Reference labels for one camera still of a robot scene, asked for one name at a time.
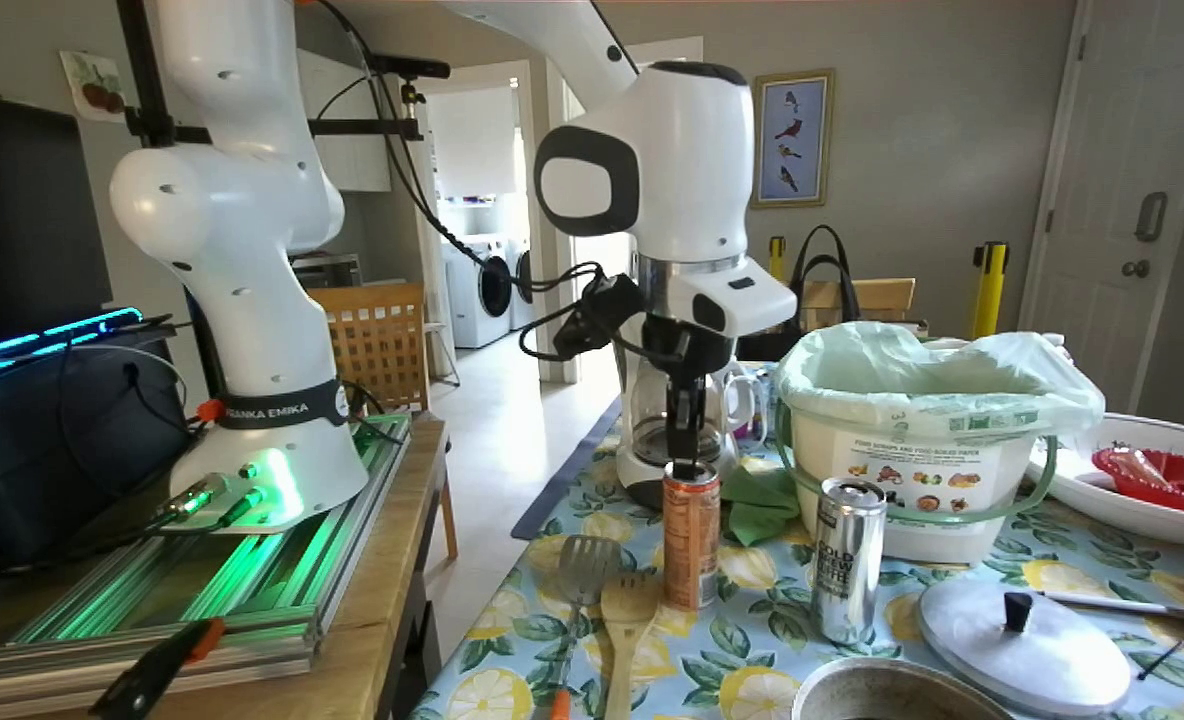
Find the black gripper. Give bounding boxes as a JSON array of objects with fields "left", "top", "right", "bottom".
[{"left": 644, "top": 314, "right": 732, "bottom": 463}]

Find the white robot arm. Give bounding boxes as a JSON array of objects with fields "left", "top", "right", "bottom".
[{"left": 114, "top": 0, "right": 797, "bottom": 536}]

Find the white plate with red bowl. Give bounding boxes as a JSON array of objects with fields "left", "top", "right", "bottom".
[{"left": 1054, "top": 410, "right": 1184, "bottom": 544}]

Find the brown soda can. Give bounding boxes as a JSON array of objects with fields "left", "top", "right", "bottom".
[{"left": 664, "top": 463, "right": 719, "bottom": 612}]

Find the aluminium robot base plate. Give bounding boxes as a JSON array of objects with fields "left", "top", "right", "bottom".
[{"left": 0, "top": 410, "right": 415, "bottom": 695}]

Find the wooden chair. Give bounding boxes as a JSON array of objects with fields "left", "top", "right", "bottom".
[{"left": 309, "top": 274, "right": 463, "bottom": 565}]

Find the black monitor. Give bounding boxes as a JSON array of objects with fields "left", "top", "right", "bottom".
[{"left": 0, "top": 98, "right": 114, "bottom": 338}]

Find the white door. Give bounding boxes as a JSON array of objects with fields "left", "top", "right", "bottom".
[{"left": 1021, "top": 0, "right": 1184, "bottom": 407}]

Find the framed bird picture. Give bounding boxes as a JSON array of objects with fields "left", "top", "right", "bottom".
[{"left": 756, "top": 67, "right": 833, "bottom": 208}]

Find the wooden slotted spoon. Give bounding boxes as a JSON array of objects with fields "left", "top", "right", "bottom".
[{"left": 601, "top": 572, "right": 659, "bottom": 720}]

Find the lemon print tablecloth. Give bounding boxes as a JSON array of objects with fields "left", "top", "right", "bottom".
[{"left": 411, "top": 440, "right": 1184, "bottom": 720}]

